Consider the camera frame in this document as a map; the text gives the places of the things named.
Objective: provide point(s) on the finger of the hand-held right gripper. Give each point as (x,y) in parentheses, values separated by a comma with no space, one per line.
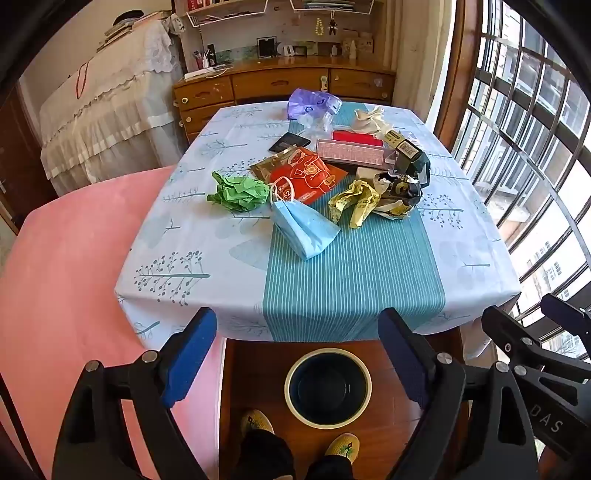
(508,330)
(572,327)

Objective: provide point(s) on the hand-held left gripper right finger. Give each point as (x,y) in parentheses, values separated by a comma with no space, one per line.
(401,355)

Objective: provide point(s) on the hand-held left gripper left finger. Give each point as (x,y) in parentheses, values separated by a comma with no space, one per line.
(189,355)

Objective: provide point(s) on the blue cream-rimmed trash bin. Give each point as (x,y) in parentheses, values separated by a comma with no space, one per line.
(328,392)

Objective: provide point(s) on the yellow wrapper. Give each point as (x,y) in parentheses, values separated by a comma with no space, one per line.
(360,203)

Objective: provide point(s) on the blue face mask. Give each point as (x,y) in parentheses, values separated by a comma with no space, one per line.
(302,226)

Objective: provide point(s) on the black white wrapper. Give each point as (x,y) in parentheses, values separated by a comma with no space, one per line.
(401,189)

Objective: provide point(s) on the green paper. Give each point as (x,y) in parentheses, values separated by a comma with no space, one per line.
(238,191)

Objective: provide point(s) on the black carton yellow label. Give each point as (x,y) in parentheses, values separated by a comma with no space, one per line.
(411,159)

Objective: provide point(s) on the orange snack bag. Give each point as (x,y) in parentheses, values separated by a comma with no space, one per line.
(309,177)

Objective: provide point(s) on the printed tissue box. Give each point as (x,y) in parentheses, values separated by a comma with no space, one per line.
(351,152)

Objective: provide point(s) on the red box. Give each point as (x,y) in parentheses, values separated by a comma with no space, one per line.
(355,136)

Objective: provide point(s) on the black packet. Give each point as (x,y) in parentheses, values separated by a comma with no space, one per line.
(288,142)

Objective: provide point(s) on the white paper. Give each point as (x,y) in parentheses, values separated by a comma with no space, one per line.
(369,122)

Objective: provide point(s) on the clear plastic packaging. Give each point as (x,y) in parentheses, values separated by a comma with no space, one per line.
(314,125)

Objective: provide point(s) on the purple plastic bag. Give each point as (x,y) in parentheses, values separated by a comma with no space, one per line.
(307,104)

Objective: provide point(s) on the person's left yellow shoe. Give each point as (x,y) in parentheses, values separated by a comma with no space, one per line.
(256,421)

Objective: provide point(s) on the person's yellow shoe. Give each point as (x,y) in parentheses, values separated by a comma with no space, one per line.
(256,421)
(341,447)

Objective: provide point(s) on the person's right yellow shoe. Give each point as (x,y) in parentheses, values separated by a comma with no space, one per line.
(341,447)

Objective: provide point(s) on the person's black trousers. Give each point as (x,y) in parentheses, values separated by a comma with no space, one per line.
(263,457)

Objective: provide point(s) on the pink blanket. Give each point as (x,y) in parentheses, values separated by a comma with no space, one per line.
(69,286)

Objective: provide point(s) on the metal window grille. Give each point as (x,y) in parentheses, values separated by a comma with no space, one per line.
(545,187)

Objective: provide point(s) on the white lace furniture cover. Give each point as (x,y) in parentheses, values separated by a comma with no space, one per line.
(106,115)

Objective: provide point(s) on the dark wooden door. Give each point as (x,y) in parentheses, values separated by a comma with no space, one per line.
(23,161)

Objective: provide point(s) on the wooden desk with drawers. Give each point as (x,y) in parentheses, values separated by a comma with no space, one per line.
(258,85)

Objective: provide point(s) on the white power strip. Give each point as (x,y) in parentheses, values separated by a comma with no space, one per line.
(199,73)

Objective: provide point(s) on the white drawer lock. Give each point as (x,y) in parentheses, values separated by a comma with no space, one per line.
(323,83)

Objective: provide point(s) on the black bottle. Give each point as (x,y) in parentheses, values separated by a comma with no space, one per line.
(212,54)

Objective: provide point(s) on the small white bottle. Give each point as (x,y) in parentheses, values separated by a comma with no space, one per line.
(353,50)

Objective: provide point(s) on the black hanging figure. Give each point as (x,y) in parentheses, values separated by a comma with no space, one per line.
(332,26)

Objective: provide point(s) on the yellow hanging ornament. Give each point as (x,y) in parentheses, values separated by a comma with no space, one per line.
(318,26)

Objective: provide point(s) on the dark hat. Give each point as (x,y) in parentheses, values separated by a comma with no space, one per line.
(123,18)

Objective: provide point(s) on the row of red books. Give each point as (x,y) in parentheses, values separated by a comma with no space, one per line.
(201,4)

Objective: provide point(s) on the wooden window frame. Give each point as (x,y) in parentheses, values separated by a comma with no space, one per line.
(457,69)

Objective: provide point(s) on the black picture frame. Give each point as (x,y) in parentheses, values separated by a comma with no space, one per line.
(267,47)

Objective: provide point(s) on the wooden wall shelf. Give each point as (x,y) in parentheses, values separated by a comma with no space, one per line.
(277,4)

